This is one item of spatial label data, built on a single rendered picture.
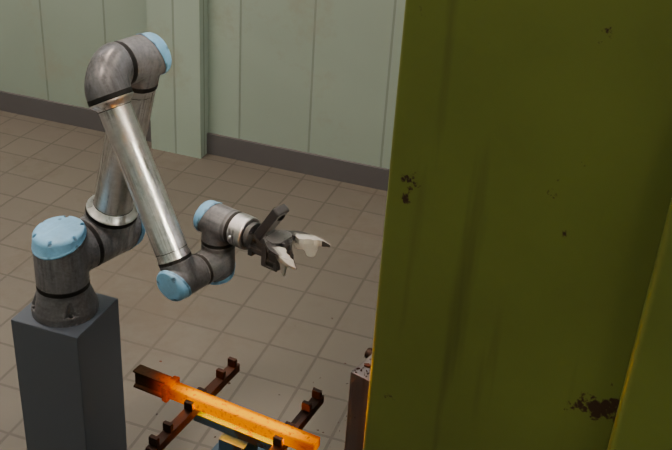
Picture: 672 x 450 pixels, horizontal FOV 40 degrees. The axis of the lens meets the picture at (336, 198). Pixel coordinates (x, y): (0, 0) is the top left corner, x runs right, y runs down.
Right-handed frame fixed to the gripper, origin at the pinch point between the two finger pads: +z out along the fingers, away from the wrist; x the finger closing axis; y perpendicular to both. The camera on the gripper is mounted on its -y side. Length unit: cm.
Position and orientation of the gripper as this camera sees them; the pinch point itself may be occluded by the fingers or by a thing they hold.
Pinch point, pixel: (313, 254)
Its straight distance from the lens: 229.3
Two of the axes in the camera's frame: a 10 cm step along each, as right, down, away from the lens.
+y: -0.6, 8.8, 4.6
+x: -5.8, 3.5, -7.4
